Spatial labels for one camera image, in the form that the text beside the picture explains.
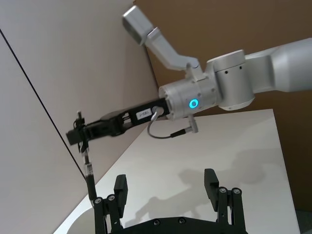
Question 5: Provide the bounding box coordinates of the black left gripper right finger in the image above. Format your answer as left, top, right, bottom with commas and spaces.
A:
204, 168, 247, 234

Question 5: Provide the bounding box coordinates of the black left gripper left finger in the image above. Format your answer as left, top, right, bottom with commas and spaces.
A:
92, 174, 129, 234

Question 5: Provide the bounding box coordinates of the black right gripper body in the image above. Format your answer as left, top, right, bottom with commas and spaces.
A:
99, 97, 170, 137

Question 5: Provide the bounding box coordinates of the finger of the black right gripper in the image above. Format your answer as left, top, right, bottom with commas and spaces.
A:
66, 124, 113, 147
74, 116, 103, 130

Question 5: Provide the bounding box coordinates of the black cable with clear plug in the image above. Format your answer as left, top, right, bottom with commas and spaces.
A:
76, 110, 98, 199

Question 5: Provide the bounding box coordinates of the thin dark silver-plug gripper cable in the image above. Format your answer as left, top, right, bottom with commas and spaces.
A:
147, 106, 201, 140

